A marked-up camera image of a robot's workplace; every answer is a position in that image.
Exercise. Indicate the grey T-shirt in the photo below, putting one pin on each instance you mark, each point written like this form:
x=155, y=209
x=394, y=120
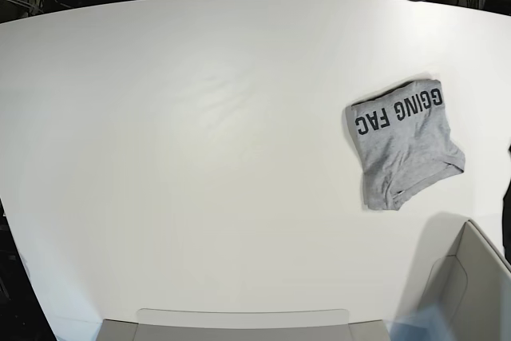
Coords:
x=403, y=141

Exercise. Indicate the grey bin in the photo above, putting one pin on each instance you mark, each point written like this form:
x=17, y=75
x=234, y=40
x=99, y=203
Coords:
x=467, y=296
x=153, y=324

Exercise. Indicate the black object right edge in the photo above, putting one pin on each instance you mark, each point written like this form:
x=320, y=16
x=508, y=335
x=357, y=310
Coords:
x=506, y=224

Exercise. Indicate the blue cloth in bin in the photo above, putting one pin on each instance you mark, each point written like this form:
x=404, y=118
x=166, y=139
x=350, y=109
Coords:
x=419, y=323

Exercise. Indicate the grey bin front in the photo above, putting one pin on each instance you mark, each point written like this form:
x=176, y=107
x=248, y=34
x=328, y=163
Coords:
x=153, y=324

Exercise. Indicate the grey bin right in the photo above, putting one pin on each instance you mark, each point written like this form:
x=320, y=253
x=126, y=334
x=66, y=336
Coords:
x=467, y=296

